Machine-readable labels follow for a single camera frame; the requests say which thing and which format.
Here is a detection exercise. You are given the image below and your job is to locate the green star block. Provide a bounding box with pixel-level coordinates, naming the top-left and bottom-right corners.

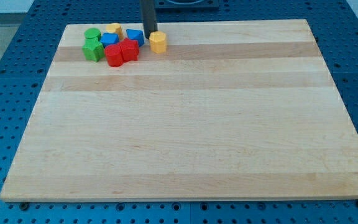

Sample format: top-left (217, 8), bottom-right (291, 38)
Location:
top-left (82, 38), bottom-right (105, 62)

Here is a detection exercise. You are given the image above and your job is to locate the yellow hexagon block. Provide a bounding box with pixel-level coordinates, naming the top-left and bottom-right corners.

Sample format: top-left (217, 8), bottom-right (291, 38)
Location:
top-left (149, 31), bottom-right (167, 54)

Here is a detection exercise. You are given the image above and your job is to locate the blue pentagon block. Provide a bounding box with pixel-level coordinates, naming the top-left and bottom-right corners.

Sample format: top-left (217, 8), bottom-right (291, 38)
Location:
top-left (126, 29), bottom-right (144, 47)

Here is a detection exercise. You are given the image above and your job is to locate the wooden board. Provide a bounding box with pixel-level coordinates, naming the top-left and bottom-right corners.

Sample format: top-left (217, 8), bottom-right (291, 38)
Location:
top-left (0, 19), bottom-right (358, 203)

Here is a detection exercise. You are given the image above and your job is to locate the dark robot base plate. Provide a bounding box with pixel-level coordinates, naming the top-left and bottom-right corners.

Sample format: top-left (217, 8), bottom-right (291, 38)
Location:
top-left (154, 0), bottom-right (219, 9)

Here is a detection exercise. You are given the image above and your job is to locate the blue cube block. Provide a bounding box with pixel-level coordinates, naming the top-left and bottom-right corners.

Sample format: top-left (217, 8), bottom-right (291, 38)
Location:
top-left (100, 33), bottom-right (119, 47)

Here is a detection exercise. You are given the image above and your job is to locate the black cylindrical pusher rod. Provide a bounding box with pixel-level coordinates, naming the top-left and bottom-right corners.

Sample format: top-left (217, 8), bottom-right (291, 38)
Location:
top-left (140, 0), bottom-right (158, 39)

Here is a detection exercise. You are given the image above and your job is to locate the yellow cylinder block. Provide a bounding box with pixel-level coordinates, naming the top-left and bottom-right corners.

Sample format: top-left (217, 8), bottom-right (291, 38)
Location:
top-left (106, 23), bottom-right (124, 40)

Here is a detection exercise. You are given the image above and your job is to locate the green cylinder block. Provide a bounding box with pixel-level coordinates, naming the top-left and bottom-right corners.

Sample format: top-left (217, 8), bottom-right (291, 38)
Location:
top-left (84, 27), bottom-right (101, 40)

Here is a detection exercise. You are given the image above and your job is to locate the red cylinder block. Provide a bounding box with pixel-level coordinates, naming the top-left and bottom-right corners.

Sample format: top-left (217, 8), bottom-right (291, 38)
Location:
top-left (104, 44), bottom-right (124, 67)

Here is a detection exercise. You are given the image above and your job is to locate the red star block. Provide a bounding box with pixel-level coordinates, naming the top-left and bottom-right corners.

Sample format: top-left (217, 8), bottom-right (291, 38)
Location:
top-left (118, 38), bottom-right (139, 62)

